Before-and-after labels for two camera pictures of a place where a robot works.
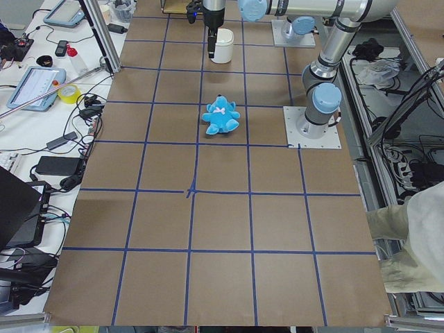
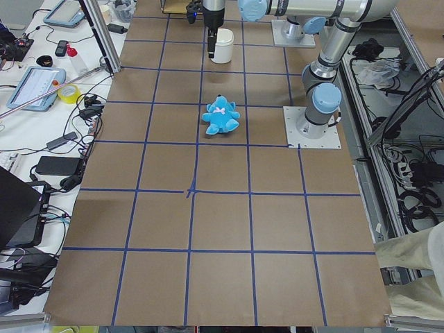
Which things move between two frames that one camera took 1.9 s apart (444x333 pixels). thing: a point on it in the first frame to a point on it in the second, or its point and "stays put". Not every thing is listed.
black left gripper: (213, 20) stays put
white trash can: (223, 48) stays put
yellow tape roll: (69, 94) stays put
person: (419, 268) to (423, 297)
